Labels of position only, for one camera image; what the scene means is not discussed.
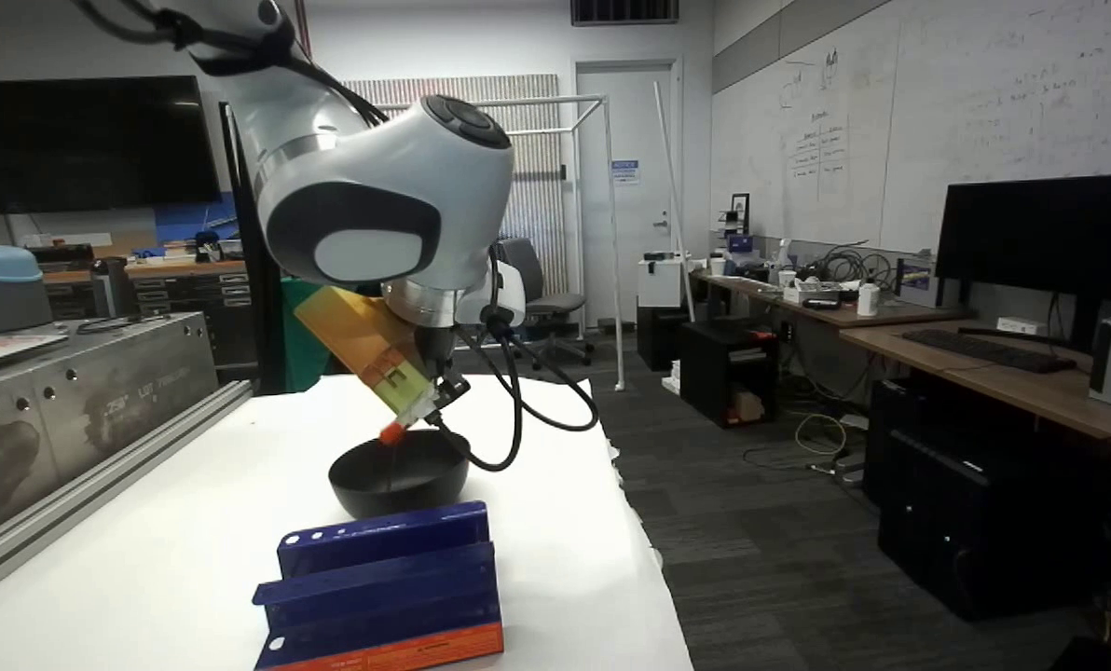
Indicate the black ceiling vent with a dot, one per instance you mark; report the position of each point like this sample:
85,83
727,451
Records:
625,9

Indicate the cluttered long workbench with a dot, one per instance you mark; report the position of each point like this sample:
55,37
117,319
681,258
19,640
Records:
818,298

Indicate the white tube frame stand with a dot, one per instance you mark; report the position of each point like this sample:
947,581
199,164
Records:
604,226

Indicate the large black wall television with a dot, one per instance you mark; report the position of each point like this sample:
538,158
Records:
85,144

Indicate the green bin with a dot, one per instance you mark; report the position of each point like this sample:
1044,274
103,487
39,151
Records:
302,342

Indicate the black keyboard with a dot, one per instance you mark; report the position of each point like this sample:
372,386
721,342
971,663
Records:
989,347

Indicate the black bowl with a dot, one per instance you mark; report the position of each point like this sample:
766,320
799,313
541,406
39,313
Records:
399,480

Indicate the grey office chair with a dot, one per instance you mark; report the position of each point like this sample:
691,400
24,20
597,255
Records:
541,292

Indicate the black computer monitor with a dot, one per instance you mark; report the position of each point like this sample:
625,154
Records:
1044,245

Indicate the blue tool box orange base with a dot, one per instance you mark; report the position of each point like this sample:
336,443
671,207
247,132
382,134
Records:
390,581

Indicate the wooden desk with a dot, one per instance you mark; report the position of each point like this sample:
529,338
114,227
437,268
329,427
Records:
1017,373

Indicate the black vertical post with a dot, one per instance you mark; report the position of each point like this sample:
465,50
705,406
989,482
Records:
256,261

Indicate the yellow covered gripper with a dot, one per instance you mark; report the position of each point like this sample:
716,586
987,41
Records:
364,338

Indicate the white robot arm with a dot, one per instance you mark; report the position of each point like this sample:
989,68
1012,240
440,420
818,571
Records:
354,188

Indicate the white paper cup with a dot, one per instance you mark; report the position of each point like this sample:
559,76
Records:
865,298

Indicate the grey metal machine rail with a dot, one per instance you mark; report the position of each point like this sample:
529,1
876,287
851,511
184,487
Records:
72,424

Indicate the white door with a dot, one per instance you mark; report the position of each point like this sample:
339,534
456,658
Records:
629,188

